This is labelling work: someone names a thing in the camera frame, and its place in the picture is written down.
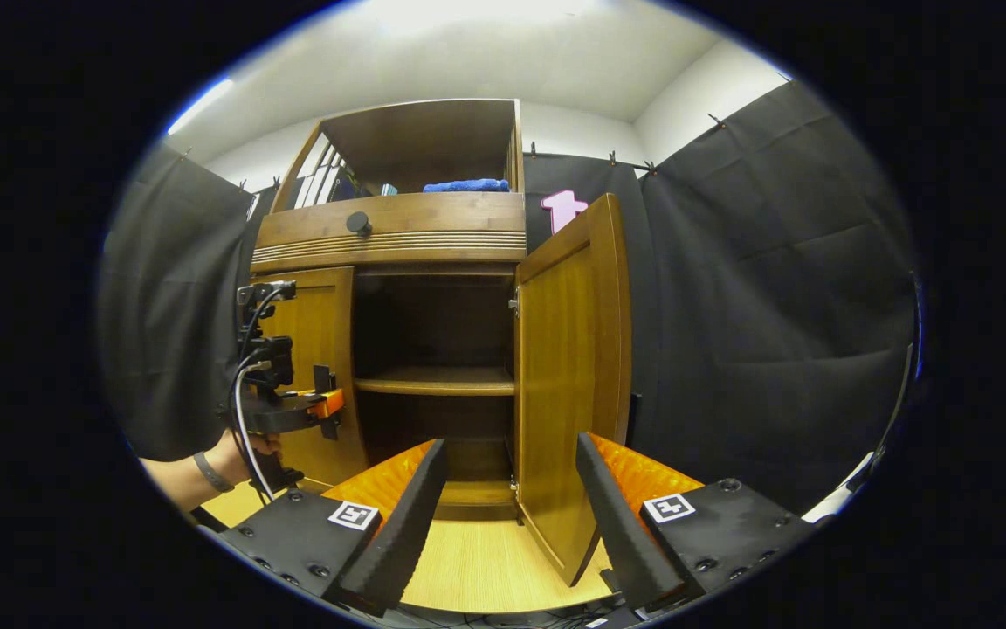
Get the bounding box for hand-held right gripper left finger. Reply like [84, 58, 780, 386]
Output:
[219, 439, 450, 617]

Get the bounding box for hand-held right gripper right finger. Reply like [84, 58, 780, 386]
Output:
[575, 432, 818, 612]

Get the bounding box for wooden shoe cabinet door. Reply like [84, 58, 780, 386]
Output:
[251, 266, 370, 488]
[513, 193, 633, 588]

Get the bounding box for wooden double-door shoe cabinet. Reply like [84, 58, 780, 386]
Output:
[250, 98, 528, 525]

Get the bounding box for wooden inner shelf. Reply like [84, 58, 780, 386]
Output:
[355, 365, 517, 397]

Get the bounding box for dark wristband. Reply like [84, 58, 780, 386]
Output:
[193, 451, 236, 494]

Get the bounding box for white book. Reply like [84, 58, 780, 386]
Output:
[293, 144, 347, 209]

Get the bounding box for blue folded cloth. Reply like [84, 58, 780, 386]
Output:
[423, 178, 511, 194]

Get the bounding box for black backdrop cloth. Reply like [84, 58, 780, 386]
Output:
[97, 79, 923, 516]

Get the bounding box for wide ceiling light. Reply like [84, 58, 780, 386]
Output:
[363, 0, 591, 27]

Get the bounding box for white cable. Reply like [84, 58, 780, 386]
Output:
[232, 354, 275, 503]

